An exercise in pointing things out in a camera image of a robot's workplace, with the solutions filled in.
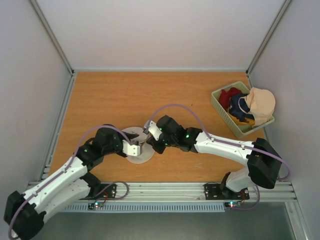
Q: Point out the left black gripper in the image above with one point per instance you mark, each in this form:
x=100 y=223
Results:
x=130 y=136

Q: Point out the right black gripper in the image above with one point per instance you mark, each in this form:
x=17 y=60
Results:
x=152 y=142

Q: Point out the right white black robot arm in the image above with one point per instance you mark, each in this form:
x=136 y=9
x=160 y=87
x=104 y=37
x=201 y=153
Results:
x=261 y=163

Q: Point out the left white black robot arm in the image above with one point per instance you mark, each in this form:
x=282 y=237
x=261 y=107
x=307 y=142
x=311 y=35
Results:
x=27 y=212

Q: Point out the beige bra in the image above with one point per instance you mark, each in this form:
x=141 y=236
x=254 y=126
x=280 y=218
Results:
x=261 y=103

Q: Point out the left circuit board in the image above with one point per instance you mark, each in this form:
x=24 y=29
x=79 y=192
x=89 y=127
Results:
x=95 y=205

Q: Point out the circuit board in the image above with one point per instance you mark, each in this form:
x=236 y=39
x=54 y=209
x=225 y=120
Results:
x=233 y=204
x=95 y=205

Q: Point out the red garment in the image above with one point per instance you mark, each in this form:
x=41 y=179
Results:
x=225 y=97

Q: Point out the navy blue garment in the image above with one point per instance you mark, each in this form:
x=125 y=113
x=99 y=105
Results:
x=239 y=108

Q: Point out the green perforated plastic basket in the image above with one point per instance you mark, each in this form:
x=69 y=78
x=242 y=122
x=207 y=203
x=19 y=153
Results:
x=238 y=130

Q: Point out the right circuit board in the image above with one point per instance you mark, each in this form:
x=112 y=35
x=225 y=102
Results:
x=233 y=204

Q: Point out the yellow garment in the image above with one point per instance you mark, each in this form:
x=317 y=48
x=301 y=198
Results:
x=246 y=121

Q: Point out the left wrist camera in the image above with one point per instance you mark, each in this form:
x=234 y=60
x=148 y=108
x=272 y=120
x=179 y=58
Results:
x=133 y=148

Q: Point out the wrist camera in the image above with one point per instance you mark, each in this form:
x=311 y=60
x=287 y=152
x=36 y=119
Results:
x=150 y=127
x=133 y=148

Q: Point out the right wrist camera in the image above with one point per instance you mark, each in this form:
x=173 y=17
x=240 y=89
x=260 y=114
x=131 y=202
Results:
x=150 y=127

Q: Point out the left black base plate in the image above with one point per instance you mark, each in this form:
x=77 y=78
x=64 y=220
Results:
x=107 y=191

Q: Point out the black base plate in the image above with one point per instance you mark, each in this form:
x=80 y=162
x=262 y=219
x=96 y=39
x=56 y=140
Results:
x=212 y=191
x=107 y=191

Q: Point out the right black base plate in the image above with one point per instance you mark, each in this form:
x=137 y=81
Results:
x=212 y=191

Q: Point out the left aluminium side rail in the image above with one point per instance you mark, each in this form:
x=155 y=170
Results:
x=54 y=137

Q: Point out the grey slotted cable duct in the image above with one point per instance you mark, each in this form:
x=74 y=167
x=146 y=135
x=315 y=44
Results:
x=149 y=207

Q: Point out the aluminium front rail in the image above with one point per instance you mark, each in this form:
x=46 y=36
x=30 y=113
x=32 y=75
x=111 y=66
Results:
x=194 y=192

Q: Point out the left aluminium frame post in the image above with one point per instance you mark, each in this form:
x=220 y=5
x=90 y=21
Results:
x=44 y=22

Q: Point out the aluminium frame post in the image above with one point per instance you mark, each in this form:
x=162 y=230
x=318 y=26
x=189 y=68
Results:
x=269 y=34
x=44 y=22

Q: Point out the right aluminium frame post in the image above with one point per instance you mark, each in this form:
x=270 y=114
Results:
x=269 y=34

